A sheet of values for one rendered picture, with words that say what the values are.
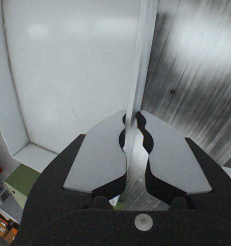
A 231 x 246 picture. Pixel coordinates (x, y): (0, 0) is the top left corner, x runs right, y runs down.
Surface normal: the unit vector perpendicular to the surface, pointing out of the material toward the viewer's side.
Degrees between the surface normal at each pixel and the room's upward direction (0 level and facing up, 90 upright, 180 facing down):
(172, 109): 0
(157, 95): 0
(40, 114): 3
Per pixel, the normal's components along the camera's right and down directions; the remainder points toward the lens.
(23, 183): 0.07, -0.83
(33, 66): -0.34, 0.50
